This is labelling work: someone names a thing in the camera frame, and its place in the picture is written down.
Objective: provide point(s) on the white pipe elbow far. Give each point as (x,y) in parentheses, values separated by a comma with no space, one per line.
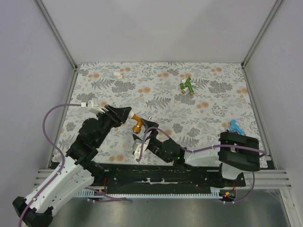
(117,75)

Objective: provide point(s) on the aluminium frame post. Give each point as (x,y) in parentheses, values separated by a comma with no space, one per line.
(40,4)
(270,17)

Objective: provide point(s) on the floral table mat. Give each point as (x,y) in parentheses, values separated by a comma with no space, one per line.
(152,91)

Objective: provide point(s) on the blue water faucet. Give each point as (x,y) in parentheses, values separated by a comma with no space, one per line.
(234,127)

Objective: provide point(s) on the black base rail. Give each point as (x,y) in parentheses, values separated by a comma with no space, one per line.
(120,174)

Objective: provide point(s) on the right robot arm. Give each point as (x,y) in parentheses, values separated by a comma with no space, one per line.
(235,152)

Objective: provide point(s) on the white pipe elbow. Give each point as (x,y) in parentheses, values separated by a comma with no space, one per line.
(130,115)

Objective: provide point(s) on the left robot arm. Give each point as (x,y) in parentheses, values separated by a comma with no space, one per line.
(75,172)

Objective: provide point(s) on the white green faucet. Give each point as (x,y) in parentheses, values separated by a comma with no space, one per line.
(193,88)

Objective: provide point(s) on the green water faucet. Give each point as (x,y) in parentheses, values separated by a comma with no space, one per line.
(184,82)

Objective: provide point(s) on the right aluminium frame post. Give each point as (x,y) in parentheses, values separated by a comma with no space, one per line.
(270,17)

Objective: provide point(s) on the left aluminium frame post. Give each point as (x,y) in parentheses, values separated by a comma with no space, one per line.
(40,4)

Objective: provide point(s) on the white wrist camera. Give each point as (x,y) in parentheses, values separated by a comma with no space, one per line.
(138,149)
(92,106)

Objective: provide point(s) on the orange water faucet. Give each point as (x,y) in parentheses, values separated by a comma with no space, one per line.
(140,123)

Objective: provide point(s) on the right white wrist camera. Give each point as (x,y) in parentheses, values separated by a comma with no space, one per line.
(138,149)

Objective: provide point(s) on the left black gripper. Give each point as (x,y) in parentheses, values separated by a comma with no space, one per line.
(123,112)

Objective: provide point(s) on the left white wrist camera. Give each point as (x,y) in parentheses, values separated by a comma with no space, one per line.
(92,106)

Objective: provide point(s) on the white cable duct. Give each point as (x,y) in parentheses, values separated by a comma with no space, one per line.
(213,194)

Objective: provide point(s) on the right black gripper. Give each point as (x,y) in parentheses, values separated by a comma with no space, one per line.
(154,133)

